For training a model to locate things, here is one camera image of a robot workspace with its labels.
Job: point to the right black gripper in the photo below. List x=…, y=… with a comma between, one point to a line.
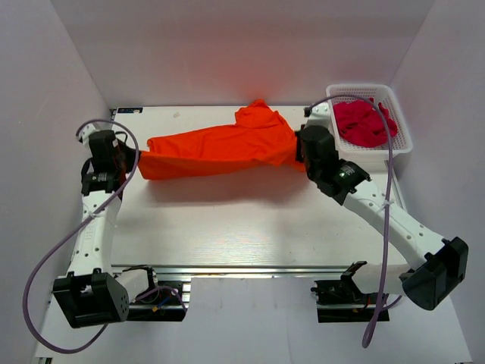
x=298, y=155

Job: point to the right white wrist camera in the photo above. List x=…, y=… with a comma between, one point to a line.
x=318, y=115

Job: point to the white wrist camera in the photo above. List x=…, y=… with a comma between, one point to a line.
x=318, y=115
x=82, y=135

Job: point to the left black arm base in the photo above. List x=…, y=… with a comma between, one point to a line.
x=165, y=300

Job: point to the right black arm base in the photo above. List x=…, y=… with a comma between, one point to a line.
x=338, y=303

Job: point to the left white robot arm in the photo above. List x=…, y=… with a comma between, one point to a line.
x=91, y=294

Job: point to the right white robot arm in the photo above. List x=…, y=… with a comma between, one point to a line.
x=434, y=266

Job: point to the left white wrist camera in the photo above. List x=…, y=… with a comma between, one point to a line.
x=82, y=135

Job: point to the magenta t shirt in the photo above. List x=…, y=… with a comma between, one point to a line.
x=359, y=124

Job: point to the white plastic basket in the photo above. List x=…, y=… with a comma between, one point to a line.
x=383, y=100

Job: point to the orange t shirt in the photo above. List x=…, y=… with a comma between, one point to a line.
x=259, y=137

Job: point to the blue label sticker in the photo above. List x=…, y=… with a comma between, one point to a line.
x=130, y=110

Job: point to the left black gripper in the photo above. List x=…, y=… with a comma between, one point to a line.
x=132, y=157

